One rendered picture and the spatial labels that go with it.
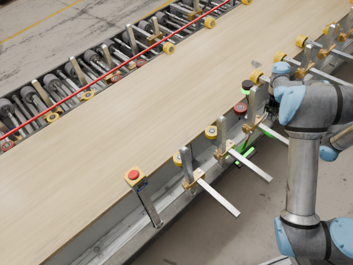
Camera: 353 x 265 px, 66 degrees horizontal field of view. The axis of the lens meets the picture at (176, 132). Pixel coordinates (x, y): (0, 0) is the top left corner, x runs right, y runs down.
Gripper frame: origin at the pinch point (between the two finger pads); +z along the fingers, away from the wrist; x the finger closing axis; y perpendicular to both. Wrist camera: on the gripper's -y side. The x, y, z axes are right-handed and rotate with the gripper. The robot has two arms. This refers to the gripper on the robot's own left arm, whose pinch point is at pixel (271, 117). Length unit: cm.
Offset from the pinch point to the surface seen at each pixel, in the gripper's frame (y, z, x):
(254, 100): 1.7, -10.8, -10.0
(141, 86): -4, 8, -91
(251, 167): 25.7, 14.3, -1.7
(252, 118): 1.0, 3.4, -10.0
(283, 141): 3.2, 12.5, 9.4
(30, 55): -88, 93, -369
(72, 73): -7, 16, -165
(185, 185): 49, 16, -30
